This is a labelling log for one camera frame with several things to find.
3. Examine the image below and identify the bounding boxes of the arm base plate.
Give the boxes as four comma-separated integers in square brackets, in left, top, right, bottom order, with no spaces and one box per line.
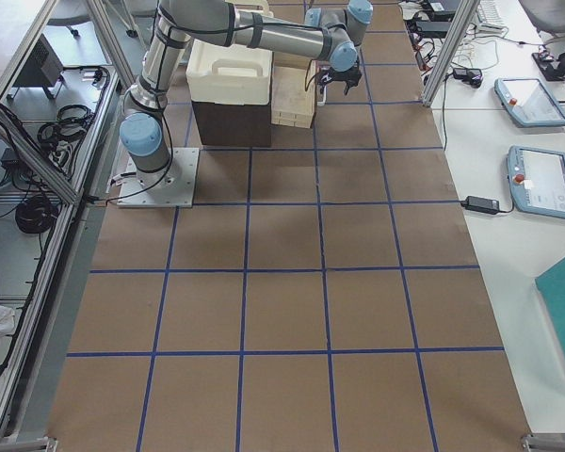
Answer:
[116,147,200,208]

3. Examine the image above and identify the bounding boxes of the white plastic bin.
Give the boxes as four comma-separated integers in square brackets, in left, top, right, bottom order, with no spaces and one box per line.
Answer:
[186,40,273,105]

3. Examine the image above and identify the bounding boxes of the far blue teach pendant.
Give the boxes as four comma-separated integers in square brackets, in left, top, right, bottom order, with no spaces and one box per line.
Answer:
[494,78,565,127]

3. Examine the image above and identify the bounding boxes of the wooden drawer with white handle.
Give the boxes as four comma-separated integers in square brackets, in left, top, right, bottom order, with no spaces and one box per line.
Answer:
[271,63,318,129]

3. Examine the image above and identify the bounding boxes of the blue teach pendant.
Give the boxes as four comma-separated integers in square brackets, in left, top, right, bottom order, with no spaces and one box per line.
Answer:
[494,78,565,127]
[507,145,565,219]

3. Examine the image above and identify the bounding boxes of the aluminium side frame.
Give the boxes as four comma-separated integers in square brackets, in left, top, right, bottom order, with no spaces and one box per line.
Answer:
[0,1,133,451]

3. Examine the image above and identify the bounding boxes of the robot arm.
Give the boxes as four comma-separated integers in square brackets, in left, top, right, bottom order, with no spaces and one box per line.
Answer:
[119,1,373,189]

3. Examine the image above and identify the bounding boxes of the dark wooden drawer cabinet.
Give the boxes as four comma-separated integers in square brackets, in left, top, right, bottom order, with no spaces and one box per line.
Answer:
[192,101,271,148]

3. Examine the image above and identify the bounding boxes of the black power adapter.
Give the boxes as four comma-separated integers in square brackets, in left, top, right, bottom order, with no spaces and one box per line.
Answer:
[460,196,500,215]

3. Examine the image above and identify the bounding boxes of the near blue teach pendant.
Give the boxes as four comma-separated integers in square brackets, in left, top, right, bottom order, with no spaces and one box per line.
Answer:
[507,145,565,219]

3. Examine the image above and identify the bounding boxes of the aluminium frame post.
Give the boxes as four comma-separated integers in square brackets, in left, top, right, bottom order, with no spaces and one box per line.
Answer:
[422,0,480,107]

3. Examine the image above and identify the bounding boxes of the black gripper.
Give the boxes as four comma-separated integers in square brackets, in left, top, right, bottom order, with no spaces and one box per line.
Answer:
[327,63,362,88]

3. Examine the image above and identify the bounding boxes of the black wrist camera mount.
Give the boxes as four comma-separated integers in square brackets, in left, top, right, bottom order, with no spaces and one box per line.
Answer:
[315,64,363,95]

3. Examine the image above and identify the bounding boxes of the coiled black cables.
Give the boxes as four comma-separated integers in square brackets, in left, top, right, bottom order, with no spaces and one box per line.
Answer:
[14,195,60,235]

